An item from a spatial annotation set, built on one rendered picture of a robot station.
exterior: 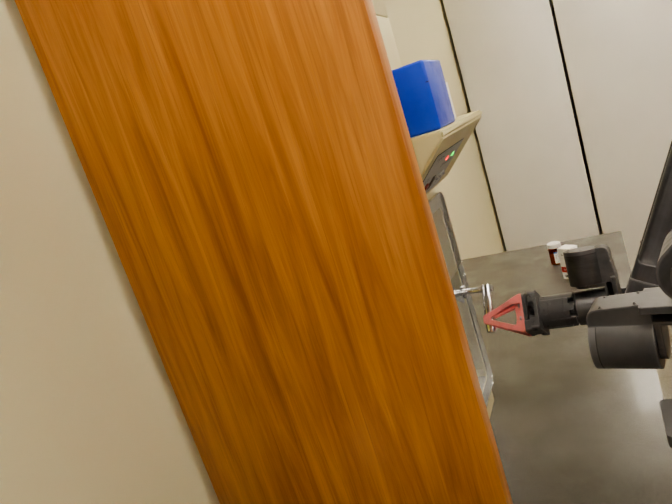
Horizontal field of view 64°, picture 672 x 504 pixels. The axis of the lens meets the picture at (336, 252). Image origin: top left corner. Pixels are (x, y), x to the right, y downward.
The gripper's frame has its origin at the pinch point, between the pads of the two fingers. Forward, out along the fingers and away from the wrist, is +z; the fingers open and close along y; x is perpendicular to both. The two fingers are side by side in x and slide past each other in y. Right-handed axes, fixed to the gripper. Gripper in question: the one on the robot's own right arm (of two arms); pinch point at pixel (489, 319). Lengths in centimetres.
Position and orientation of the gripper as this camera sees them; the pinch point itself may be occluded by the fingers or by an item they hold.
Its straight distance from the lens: 101.9
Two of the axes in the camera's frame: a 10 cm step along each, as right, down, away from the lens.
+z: -8.7, 1.9, 4.5
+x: 0.5, 9.5, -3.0
